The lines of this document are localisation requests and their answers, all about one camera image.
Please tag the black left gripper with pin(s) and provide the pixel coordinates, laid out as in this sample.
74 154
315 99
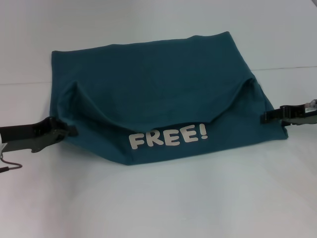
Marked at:
27 135

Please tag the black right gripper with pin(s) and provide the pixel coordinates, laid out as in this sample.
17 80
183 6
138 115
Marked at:
294 116

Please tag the blue t-shirt with FREE print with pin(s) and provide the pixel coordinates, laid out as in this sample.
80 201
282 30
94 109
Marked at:
161 99

